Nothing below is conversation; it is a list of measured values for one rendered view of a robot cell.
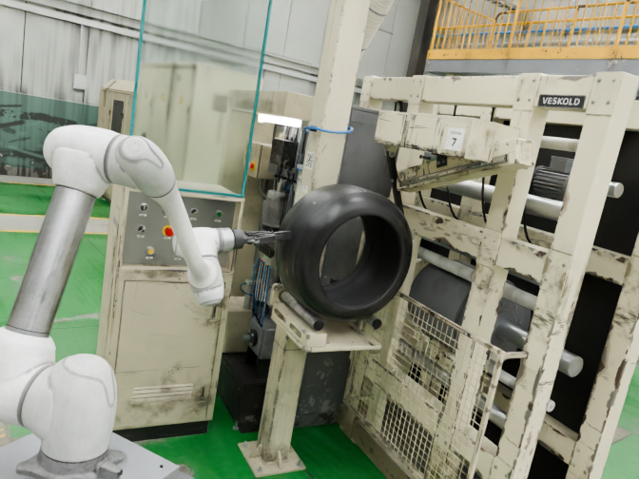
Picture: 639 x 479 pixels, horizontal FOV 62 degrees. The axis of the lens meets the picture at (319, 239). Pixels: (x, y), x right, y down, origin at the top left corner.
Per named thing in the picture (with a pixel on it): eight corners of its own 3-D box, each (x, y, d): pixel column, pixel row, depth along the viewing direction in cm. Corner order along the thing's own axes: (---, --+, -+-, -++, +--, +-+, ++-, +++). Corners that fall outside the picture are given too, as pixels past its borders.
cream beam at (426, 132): (371, 142, 242) (377, 109, 239) (415, 150, 254) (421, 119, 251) (462, 159, 190) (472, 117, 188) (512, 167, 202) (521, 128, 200)
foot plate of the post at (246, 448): (237, 445, 277) (239, 438, 276) (284, 438, 289) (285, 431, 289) (255, 477, 254) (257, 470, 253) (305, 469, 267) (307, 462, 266)
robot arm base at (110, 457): (94, 504, 120) (98, 482, 119) (11, 471, 124) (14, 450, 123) (139, 463, 137) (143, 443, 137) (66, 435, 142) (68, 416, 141)
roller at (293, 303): (279, 299, 240) (280, 290, 239) (288, 299, 243) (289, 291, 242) (313, 331, 211) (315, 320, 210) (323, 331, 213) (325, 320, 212)
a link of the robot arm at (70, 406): (86, 471, 121) (100, 382, 118) (14, 449, 124) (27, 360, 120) (123, 436, 137) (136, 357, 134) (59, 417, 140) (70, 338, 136)
